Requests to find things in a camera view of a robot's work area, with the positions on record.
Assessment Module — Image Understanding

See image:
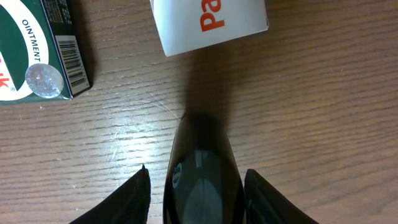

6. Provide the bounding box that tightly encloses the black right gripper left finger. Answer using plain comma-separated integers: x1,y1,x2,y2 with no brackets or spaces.
71,166,150,224

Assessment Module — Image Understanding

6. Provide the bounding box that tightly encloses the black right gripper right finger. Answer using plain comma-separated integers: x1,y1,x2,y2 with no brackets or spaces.
244,169,318,224

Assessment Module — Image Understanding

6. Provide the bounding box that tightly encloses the dark bottle with white cap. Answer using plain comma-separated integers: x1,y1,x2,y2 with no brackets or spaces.
163,113,246,224

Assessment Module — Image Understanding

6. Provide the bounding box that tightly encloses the white Panadol box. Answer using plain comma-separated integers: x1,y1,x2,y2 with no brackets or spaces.
150,0,269,56

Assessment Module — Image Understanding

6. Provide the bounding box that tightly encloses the green Zam-Buk ointment box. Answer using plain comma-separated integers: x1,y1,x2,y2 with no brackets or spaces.
1,0,91,105

